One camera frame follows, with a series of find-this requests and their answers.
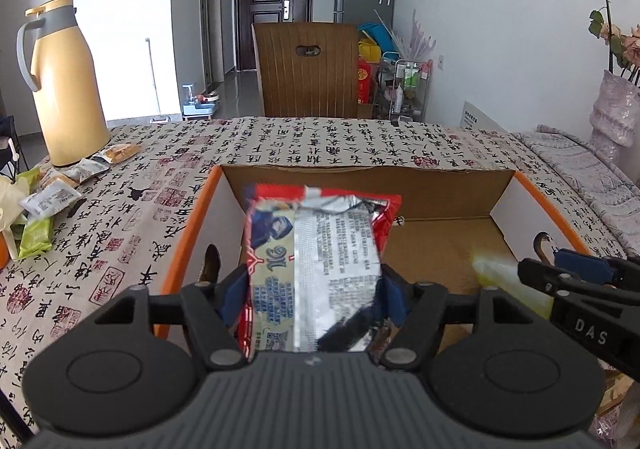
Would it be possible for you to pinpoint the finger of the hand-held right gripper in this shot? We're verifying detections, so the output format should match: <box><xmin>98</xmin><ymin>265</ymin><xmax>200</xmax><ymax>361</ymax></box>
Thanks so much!
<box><xmin>517</xmin><ymin>256</ymin><xmax>640</xmax><ymax>302</ymax></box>
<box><xmin>552</xmin><ymin>248</ymin><xmax>640</xmax><ymax>286</ymax></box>

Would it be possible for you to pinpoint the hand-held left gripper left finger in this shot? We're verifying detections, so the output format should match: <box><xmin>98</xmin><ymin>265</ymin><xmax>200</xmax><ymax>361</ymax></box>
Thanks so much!
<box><xmin>92</xmin><ymin>265</ymin><xmax>251</xmax><ymax>372</ymax></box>

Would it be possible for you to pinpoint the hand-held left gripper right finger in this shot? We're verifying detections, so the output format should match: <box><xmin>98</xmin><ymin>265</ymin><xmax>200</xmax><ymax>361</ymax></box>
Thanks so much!
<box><xmin>377</xmin><ymin>265</ymin><xmax>538</xmax><ymax>372</ymax></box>

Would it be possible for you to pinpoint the yellow snack packet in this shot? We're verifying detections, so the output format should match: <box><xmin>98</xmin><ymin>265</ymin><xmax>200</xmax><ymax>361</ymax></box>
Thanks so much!
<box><xmin>472</xmin><ymin>256</ymin><xmax>553</xmax><ymax>317</ymax></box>

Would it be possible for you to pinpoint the orange cardboard box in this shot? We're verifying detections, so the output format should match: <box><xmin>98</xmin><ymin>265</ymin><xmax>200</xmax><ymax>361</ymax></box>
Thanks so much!
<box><xmin>152</xmin><ymin>163</ymin><xmax>628</xmax><ymax>355</ymax></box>

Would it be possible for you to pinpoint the red silver snack packet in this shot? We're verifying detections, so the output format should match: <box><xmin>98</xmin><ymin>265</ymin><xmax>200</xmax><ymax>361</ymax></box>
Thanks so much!
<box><xmin>239</xmin><ymin>183</ymin><xmax>403</xmax><ymax>355</ymax></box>

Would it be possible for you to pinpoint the green snack packet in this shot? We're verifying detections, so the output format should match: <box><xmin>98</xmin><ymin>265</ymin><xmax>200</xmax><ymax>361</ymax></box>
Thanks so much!
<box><xmin>17</xmin><ymin>216</ymin><xmax>55</xmax><ymax>260</ymax></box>

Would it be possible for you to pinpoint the grey patterned cloth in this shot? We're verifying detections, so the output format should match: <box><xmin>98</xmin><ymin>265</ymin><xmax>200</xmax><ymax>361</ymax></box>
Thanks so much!
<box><xmin>515</xmin><ymin>124</ymin><xmax>640</xmax><ymax>260</ymax></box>

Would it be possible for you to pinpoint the pink white ribbed vase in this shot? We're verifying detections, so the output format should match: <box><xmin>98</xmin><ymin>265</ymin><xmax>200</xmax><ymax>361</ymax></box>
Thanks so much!
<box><xmin>589</xmin><ymin>70</ymin><xmax>640</xmax><ymax>148</ymax></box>

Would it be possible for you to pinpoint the white rectangular board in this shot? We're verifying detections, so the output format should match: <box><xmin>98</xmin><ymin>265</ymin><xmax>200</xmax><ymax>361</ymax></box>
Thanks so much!
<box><xmin>457</xmin><ymin>100</ymin><xmax>516</xmax><ymax>132</ymax></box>

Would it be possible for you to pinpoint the blue white floor bucket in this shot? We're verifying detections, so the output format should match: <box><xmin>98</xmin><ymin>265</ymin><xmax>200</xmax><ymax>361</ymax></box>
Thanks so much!
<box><xmin>181</xmin><ymin>84</ymin><xmax>221</xmax><ymax>120</ymax></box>

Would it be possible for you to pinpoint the metal rolling cart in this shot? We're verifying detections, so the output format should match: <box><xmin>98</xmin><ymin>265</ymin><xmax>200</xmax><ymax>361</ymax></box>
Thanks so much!
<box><xmin>375</xmin><ymin>56</ymin><xmax>433</xmax><ymax>124</ymax></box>

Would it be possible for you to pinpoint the heap of loose snack packets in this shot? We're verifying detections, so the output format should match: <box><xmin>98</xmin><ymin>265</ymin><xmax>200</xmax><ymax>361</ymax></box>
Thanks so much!
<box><xmin>15</xmin><ymin>141</ymin><xmax>141</xmax><ymax>220</ymax></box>

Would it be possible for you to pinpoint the red gift box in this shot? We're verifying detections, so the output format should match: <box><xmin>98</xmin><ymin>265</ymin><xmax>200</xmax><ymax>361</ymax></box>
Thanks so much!
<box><xmin>356</xmin><ymin>60</ymin><xmax>378</xmax><ymax>104</ymax></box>

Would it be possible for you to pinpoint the wooden chair back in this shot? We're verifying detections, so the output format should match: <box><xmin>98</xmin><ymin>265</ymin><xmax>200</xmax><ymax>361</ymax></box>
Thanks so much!
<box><xmin>251</xmin><ymin>21</ymin><xmax>362</xmax><ymax>118</ymax></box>

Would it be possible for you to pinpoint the white floor mop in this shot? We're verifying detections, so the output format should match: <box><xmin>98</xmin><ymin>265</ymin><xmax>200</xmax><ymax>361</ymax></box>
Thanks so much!
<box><xmin>145</xmin><ymin>36</ymin><xmax>173</xmax><ymax>124</ymax></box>

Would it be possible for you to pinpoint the cream crumpled bag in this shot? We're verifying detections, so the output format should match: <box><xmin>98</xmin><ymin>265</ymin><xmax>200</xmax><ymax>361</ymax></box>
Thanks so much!
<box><xmin>0</xmin><ymin>176</ymin><xmax>26</xmax><ymax>250</ymax></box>

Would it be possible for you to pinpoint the pale lilac fan-shaped object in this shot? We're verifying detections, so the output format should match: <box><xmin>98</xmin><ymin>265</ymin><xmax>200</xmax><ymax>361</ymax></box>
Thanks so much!
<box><xmin>395</xmin><ymin>11</ymin><xmax>438</xmax><ymax>62</ymax></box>

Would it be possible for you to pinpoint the yellow thermos jug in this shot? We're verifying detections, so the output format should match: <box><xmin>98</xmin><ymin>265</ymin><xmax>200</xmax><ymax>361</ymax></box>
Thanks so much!
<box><xmin>16</xmin><ymin>0</ymin><xmax>111</xmax><ymax>168</ymax></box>

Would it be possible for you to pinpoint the grey interior door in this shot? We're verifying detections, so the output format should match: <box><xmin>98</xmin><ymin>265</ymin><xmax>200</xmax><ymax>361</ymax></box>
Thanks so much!
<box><xmin>200</xmin><ymin>0</ymin><xmax>226</xmax><ymax>84</ymax></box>

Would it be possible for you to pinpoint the dark brown entrance door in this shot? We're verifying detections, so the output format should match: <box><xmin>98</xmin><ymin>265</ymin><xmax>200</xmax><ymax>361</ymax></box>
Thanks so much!
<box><xmin>234</xmin><ymin>0</ymin><xmax>315</xmax><ymax>72</ymax></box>

